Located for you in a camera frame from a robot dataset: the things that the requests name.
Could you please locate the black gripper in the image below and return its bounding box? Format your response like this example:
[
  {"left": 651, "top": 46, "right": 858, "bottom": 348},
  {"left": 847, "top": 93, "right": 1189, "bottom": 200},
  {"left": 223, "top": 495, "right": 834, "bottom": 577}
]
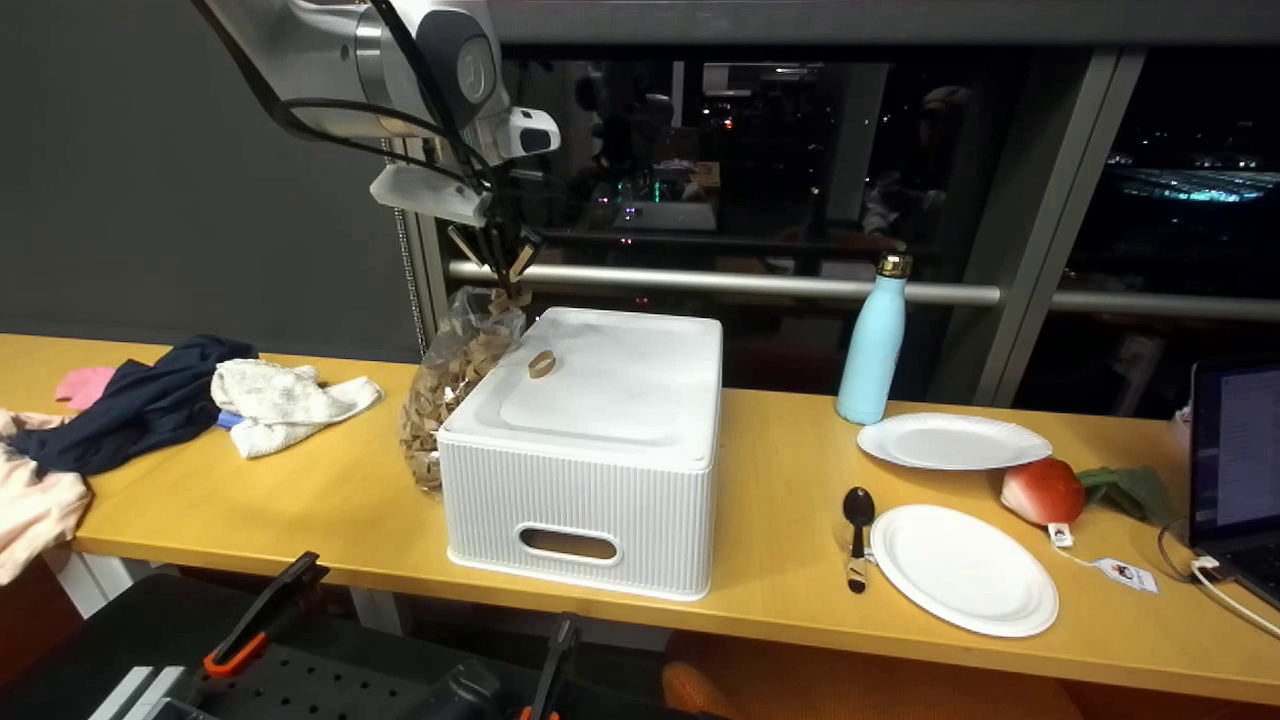
[{"left": 444, "top": 197, "right": 546, "bottom": 294}]

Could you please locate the white plastic storage box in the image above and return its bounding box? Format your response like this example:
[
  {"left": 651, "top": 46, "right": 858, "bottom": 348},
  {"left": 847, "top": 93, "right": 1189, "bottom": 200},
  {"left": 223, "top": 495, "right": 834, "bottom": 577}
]
[{"left": 437, "top": 302, "right": 730, "bottom": 606}]

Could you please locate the clear bag of rubber bands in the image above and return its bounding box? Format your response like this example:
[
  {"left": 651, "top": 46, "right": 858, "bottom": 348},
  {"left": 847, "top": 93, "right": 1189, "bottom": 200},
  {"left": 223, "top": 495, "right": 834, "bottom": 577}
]
[{"left": 395, "top": 284, "right": 535, "bottom": 498}]

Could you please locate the silver metal handrail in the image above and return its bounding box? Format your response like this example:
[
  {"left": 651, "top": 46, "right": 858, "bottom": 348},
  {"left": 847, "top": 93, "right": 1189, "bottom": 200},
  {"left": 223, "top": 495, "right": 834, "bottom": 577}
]
[{"left": 444, "top": 257, "right": 1280, "bottom": 326}]

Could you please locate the white crumpled cloth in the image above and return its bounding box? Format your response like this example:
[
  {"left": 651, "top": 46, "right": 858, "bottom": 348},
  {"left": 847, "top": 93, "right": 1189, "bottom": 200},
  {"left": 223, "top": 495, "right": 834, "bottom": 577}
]
[{"left": 209, "top": 355, "right": 383, "bottom": 464}]

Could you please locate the light blue water bottle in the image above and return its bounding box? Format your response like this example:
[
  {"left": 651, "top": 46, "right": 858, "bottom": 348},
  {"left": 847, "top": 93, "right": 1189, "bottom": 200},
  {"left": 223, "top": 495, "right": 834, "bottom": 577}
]
[{"left": 835, "top": 253, "right": 914, "bottom": 428}]

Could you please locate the navy blue cloth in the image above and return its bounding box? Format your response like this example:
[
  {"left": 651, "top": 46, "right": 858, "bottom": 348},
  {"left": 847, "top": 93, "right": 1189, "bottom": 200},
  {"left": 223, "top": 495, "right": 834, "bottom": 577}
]
[{"left": 10, "top": 331, "right": 260, "bottom": 481}]

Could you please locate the small pink cloth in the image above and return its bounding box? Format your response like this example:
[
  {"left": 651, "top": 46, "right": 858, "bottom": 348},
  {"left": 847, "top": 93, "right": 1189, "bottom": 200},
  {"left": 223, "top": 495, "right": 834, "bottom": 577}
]
[{"left": 54, "top": 364, "right": 122, "bottom": 416}]

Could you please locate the black plastic spoon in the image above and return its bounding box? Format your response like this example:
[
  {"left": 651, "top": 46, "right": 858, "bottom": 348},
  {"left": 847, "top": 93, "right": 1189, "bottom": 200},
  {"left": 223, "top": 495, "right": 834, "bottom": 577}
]
[{"left": 840, "top": 482, "right": 881, "bottom": 595}]

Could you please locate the black perforated board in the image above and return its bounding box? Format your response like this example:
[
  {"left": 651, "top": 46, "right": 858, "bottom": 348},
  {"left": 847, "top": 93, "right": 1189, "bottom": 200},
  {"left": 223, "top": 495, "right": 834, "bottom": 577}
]
[{"left": 0, "top": 564, "right": 671, "bottom": 720}]

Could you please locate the orange chair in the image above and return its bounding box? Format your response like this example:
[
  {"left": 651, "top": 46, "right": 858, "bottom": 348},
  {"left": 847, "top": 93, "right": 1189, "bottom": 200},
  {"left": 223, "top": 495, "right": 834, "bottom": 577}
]
[{"left": 658, "top": 653, "right": 753, "bottom": 720}]

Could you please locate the white paper plate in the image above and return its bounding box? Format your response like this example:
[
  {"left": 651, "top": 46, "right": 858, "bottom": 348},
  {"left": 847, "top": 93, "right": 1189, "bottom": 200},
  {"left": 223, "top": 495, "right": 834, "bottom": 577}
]
[
  {"left": 853, "top": 409, "right": 1055, "bottom": 477},
  {"left": 868, "top": 498, "right": 1065, "bottom": 639}
]

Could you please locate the pink and white garment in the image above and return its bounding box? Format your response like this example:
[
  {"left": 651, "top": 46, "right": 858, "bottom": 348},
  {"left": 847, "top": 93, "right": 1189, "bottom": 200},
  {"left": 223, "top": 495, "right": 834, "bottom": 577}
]
[{"left": 0, "top": 409, "right": 96, "bottom": 591}]

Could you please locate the red wedge toy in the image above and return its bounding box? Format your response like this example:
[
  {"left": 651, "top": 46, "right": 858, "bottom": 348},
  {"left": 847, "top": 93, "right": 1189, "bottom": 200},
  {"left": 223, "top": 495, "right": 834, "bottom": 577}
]
[{"left": 998, "top": 454, "right": 1092, "bottom": 528}]

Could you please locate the green cloth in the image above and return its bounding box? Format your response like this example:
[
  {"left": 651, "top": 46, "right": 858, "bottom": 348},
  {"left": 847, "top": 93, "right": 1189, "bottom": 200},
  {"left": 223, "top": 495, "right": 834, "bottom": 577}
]
[{"left": 1075, "top": 458, "right": 1171, "bottom": 528}]

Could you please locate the small white adapter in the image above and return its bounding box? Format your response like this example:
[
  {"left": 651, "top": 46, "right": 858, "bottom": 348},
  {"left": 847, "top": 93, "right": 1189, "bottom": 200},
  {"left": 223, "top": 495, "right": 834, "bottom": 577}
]
[{"left": 1039, "top": 519, "right": 1163, "bottom": 599}]

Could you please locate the black laptop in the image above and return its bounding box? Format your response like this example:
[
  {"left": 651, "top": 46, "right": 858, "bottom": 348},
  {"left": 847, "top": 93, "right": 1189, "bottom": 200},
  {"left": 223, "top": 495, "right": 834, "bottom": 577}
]
[{"left": 1182, "top": 355, "right": 1280, "bottom": 615}]

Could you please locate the grey wrist camera bar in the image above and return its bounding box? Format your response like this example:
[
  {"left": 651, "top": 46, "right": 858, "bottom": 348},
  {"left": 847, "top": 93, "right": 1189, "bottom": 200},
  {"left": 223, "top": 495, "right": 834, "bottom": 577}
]
[{"left": 369, "top": 161, "right": 493, "bottom": 229}]

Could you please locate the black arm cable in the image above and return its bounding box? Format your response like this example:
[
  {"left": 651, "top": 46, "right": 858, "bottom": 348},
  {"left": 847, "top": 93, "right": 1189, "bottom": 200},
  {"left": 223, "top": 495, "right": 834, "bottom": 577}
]
[{"left": 196, "top": 0, "right": 535, "bottom": 191}]

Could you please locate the black clamp orange handle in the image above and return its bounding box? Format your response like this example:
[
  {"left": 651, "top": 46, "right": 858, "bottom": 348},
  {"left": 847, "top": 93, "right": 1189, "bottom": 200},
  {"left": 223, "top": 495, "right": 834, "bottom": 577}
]
[
  {"left": 518, "top": 610, "right": 586, "bottom": 720},
  {"left": 196, "top": 547, "right": 334, "bottom": 684}
]

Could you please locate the wide grey window post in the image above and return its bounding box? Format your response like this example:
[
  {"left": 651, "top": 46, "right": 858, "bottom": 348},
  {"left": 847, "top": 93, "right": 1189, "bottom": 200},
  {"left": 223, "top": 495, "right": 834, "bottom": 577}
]
[{"left": 976, "top": 46, "right": 1152, "bottom": 409}]

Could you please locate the white charging cable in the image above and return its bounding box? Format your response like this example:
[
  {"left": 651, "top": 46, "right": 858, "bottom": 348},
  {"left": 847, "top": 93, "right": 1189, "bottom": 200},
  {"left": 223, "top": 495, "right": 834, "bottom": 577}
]
[{"left": 1186, "top": 550, "right": 1280, "bottom": 639}]

